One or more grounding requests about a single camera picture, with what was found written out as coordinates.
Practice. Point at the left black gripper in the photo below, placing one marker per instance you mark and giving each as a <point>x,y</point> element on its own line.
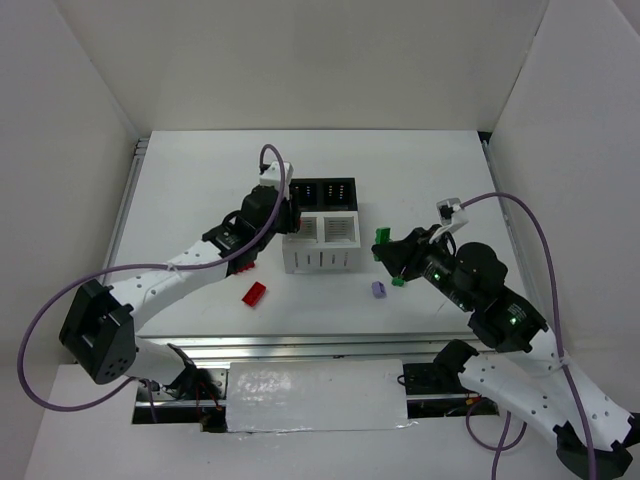
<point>291,215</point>

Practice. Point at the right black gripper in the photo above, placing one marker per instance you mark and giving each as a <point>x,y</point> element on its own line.
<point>401,253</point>

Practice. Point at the small green lego brick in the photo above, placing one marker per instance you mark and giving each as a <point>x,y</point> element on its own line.
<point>398,282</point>

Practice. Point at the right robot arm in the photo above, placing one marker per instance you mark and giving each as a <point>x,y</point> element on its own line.
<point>588,430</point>

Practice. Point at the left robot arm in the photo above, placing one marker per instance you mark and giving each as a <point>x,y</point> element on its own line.
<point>100,329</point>

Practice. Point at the purple hollow lego brick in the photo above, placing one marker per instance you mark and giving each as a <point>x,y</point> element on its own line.
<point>378,290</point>

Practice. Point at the white container pair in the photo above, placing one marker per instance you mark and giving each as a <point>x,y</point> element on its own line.
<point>325,242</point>

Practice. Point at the black container pair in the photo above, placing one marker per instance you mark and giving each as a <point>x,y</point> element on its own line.
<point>326,194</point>

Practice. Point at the red ridged lego brick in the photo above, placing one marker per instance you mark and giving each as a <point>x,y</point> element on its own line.
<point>248,266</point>

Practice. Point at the red rectangular lego brick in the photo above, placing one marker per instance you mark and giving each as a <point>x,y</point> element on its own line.
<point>254,295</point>

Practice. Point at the white foam cover panel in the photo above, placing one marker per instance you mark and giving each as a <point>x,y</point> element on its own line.
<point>279,397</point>

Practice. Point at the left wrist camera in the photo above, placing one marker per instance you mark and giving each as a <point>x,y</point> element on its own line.
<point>273,176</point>

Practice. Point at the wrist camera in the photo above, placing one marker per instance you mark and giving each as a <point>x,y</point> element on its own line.
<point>273,176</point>
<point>452,218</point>

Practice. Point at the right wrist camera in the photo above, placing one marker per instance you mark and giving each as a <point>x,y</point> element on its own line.
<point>452,218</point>

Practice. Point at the aluminium rail frame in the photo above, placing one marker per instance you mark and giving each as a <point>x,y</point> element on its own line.
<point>189,180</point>

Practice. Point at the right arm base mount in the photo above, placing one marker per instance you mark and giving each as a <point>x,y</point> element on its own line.
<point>433,393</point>

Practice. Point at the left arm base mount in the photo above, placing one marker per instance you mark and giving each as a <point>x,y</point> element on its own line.
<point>200,387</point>

